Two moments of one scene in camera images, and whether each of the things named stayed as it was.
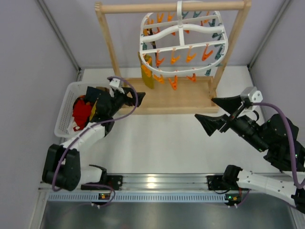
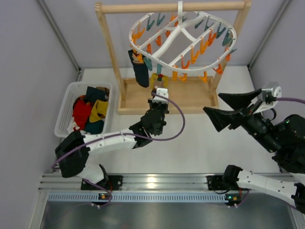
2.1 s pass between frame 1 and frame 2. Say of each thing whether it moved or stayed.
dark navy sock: moved
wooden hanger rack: stayed
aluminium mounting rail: stayed
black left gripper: moved
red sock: stayed
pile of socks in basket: stayed
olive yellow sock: moved
